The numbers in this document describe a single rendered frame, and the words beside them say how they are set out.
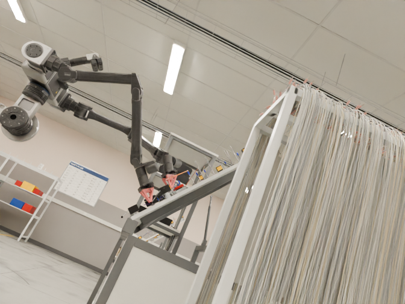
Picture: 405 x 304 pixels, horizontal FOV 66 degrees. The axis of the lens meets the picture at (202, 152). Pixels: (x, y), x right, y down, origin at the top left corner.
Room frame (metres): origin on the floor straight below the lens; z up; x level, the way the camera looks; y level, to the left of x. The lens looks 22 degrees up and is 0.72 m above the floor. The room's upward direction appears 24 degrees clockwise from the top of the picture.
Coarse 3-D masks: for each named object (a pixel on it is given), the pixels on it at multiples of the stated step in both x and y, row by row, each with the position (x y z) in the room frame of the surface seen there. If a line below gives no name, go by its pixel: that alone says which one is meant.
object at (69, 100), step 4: (68, 96) 1.98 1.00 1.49; (64, 100) 1.98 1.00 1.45; (68, 100) 1.99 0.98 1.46; (72, 100) 1.99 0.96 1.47; (64, 104) 1.99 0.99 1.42; (68, 104) 1.99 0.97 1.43; (72, 104) 2.00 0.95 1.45; (76, 104) 2.00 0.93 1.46; (60, 108) 2.00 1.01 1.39; (64, 108) 2.02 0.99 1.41; (68, 108) 2.01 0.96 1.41; (72, 108) 2.00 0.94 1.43
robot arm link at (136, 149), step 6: (132, 90) 1.49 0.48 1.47; (138, 90) 1.49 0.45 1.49; (132, 96) 1.50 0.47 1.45; (138, 96) 1.50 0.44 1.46; (132, 102) 1.54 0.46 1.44; (138, 102) 1.54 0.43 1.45; (132, 108) 1.56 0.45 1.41; (138, 108) 1.55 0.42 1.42; (132, 114) 1.58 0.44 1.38; (138, 114) 1.57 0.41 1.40; (132, 120) 1.59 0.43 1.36; (138, 120) 1.58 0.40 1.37; (132, 126) 1.60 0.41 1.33; (138, 126) 1.60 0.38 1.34; (132, 132) 1.62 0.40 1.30; (138, 132) 1.61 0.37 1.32; (132, 138) 1.63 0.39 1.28; (138, 138) 1.63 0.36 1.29; (132, 144) 1.65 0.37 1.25; (138, 144) 1.64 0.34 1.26; (132, 150) 1.65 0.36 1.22; (138, 150) 1.65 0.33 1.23; (132, 156) 1.67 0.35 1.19; (138, 156) 1.66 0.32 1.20
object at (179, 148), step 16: (176, 144) 2.88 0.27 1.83; (192, 144) 2.71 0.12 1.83; (192, 160) 3.13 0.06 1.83; (208, 160) 2.94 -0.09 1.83; (160, 176) 2.71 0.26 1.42; (208, 176) 2.75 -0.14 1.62; (192, 208) 2.75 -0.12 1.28; (160, 224) 2.73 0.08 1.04; (112, 256) 2.70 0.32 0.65; (96, 288) 2.70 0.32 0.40
